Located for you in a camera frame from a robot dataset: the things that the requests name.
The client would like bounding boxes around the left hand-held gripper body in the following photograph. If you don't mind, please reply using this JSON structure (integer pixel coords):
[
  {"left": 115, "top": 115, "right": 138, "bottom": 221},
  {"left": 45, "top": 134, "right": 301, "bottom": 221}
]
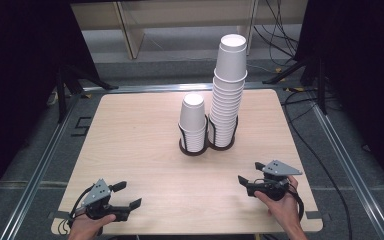
[{"left": 74, "top": 178, "right": 130, "bottom": 223}]

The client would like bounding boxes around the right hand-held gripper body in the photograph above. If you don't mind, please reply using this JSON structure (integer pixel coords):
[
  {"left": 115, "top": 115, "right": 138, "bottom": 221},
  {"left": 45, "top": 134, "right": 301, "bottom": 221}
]
[{"left": 246, "top": 159, "right": 303, "bottom": 202}]

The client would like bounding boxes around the black wire cup holder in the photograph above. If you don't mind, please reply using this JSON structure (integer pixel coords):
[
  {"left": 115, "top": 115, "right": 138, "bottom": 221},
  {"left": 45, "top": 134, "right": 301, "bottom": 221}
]
[
  {"left": 178, "top": 114, "right": 210, "bottom": 157},
  {"left": 207, "top": 114, "right": 240, "bottom": 152}
]

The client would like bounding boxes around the short stack of white cups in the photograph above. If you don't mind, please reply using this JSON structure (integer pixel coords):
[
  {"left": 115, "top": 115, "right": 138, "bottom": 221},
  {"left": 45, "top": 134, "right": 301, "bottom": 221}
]
[{"left": 178, "top": 92, "right": 208, "bottom": 154}]

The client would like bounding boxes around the tall stack of white cups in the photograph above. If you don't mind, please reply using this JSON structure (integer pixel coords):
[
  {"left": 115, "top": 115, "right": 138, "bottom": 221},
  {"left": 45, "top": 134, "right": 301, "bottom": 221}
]
[{"left": 207, "top": 33, "right": 248, "bottom": 149}]

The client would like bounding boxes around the person's right hand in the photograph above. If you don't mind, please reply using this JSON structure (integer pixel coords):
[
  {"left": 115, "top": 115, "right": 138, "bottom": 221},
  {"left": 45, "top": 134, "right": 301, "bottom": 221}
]
[{"left": 253, "top": 175, "right": 303, "bottom": 232}]

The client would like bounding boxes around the person's left hand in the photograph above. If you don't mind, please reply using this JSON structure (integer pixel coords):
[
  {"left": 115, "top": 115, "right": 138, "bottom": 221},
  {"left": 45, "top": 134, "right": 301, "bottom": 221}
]
[{"left": 68, "top": 213, "right": 117, "bottom": 240}]

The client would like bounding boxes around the black metal stand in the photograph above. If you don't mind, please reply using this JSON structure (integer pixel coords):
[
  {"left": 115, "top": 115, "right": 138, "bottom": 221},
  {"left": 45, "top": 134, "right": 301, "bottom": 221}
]
[
  {"left": 262, "top": 56, "right": 328, "bottom": 116},
  {"left": 55, "top": 63, "right": 119, "bottom": 124}
]

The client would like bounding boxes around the dark curtain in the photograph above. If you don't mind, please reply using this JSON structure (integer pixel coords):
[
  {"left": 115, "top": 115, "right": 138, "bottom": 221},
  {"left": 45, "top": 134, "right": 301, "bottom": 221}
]
[
  {"left": 294, "top": 0, "right": 384, "bottom": 193},
  {"left": 0, "top": 0, "right": 98, "bottom": 201}
]

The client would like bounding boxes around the pale wooden shelf unit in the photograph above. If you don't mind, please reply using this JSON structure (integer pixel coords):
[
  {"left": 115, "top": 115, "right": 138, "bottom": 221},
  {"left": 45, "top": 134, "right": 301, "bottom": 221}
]
[{"left": 70, "top": 0, "right": 309, "bottom": 61}]

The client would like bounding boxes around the left hand-held gripper cable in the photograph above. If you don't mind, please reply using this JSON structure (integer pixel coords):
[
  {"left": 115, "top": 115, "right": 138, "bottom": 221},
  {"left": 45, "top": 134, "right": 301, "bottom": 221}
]
[{"left": 58, "top": 184, "right": 95, "bottom": 236}]

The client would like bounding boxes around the hand-held gripper cable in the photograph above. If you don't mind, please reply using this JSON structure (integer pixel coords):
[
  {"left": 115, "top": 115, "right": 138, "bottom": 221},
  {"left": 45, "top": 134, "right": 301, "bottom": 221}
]
[
  {"left": 58, "top": 184, "right": 95, "bottom": 236},
  {"left": 288, "top": 188, "right": 305, "bottom": 222}
]

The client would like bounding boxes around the right hand-held gripper cable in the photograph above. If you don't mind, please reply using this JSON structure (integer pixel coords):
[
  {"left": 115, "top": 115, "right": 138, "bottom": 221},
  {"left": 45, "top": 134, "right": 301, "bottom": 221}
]
[{"left": 288, "top": 188, "right": 305, "bottom": 222}]

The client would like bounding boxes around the long black floor cable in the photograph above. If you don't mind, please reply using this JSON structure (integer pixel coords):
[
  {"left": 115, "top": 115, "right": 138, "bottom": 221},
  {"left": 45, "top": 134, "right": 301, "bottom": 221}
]
[{"left": 280, "top": 87, "right": 354, "bottom": 240}]

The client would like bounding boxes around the metal floor rail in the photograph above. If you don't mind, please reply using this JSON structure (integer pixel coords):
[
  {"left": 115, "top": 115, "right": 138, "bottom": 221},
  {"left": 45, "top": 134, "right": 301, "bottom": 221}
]
[
  {"left": 0, "top": 94, "right": 83, "bottom": 240},
  {"left": 82, "top": 81, "right": 264, "bottom": 94},
  {"left": 309, "top": 101, "right": 384, "bottom": 240}
]

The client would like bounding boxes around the bundle of black cables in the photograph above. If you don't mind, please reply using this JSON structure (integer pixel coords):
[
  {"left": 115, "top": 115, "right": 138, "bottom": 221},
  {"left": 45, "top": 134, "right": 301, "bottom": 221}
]
[{"left": 253, "top": 0, "right": 302, "bottom": 68}]

